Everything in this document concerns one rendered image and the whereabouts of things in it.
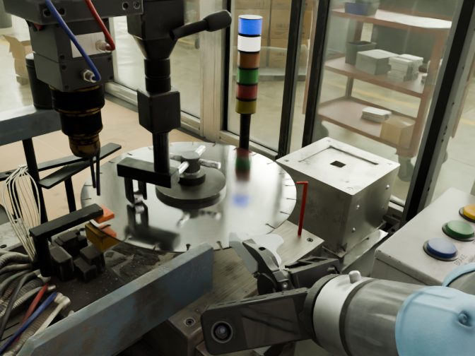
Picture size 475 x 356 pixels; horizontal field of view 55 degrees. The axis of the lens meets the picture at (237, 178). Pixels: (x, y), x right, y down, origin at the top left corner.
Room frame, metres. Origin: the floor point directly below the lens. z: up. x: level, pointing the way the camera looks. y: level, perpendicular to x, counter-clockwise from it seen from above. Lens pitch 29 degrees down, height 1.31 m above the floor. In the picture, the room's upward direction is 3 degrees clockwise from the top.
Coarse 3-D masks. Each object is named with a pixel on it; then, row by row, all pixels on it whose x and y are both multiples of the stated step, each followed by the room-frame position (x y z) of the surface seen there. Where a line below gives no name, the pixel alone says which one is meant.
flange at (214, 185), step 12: (204, 168) 0.65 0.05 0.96; (180, 180) 0.59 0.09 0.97; (192, 180) 0.59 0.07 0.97; (204, 180) 0.61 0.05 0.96; (216, 180) 0.61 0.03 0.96; (168, 192) 0.57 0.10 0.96; (180, 192) 0.57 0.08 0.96; (192, 192) 0.57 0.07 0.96; (204, 192) 0.58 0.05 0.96; (216, 192) 0.58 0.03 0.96; (192, 204) 0.56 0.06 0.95
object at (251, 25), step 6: (240, 18) 0.89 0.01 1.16; (246, 18) 0.88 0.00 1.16; (252, 18) 0.89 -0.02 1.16; (258, 18) 0.89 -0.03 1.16; (240, 24) 0.89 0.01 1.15; (246, 24) 0.88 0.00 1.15; (252, 24) 0.88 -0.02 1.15; (258, 24) 0.89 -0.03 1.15; (240, 30) 0.89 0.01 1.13; (246, 30) 0.88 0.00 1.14; (252, 30) 0.88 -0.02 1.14; (258, 30) 0.89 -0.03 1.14
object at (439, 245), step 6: (432, 240) 0.55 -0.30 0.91; (438, 240) 0.55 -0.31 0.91; (444, 240) 0.56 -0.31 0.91; (432, 246) 0.54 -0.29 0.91; (438, 246) 0.54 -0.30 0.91; (444, 246) 0.54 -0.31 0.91; (450, 246) 0.54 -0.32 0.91; (432, 252) 0.53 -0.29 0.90; (438, 252) 0.53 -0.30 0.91; (444, 252) 0.53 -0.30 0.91; (450, 252) 0.53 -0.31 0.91
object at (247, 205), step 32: (224, 160) 0.70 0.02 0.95; (256, 160) 0.71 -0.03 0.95; (96, 192) 0.58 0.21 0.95; (224, 192) 0.60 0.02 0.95; (256, 192) 0.60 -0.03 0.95; (288, 192) 0.60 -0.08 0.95; (96, 224) 0.50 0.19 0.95; (128, 224) 0.50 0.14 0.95; (160, 224) 0.50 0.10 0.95; (192, 224) 0.51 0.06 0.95; (224, 224) 0.51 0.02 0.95; (256, 224) 0.51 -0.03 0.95
